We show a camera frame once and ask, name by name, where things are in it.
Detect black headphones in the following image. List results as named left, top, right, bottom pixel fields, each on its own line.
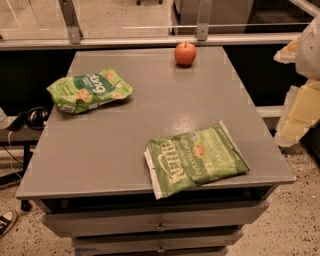
left=8, top=107, right=49, bottom=132

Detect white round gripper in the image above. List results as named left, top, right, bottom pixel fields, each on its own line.
left=273, top=15, right=320, bottom=147

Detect black side stand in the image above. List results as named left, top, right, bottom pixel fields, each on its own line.
left=0, top=131, right=37, bottom=190

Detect black and white sneaker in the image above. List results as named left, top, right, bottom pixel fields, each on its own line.
left=0, top=210, right=18, bottom=238

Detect grey lower drawer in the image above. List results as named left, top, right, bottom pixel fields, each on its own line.
left=73, top=229, right=243, bottom=256

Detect grey drawer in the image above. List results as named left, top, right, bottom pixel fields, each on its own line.
left=43, top=200, right=269, bottom=237
left=73, top=229, right=243, bottom=256

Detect grey upper drawer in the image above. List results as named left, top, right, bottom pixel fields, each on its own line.
left=43, top=200, right=269, bottom=237

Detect glass barrier with metal rail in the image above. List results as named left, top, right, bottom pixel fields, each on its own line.
left=0, top=0, right=319, bottom=50

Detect green Kettle jalapeno chip bag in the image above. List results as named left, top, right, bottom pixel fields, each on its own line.
left=144, top=121, right=249, bottom=199

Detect red apple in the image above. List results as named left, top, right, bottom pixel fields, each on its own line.
left=174, top=42, right=197, bottom=66

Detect light green snack bag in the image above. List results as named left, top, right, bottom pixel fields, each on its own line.
left=47, top=66, right=133, bottom=114

